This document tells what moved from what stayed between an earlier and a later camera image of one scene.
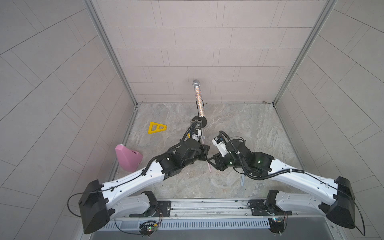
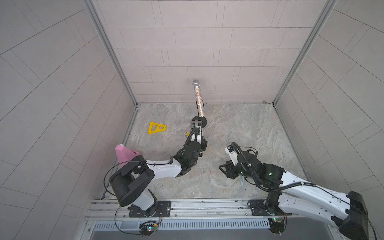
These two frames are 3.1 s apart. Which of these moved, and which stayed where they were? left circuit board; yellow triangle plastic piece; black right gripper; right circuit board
Moved: black right gripper
Stayed: yellow triangle plastic piece; left circuit board; right circuit board
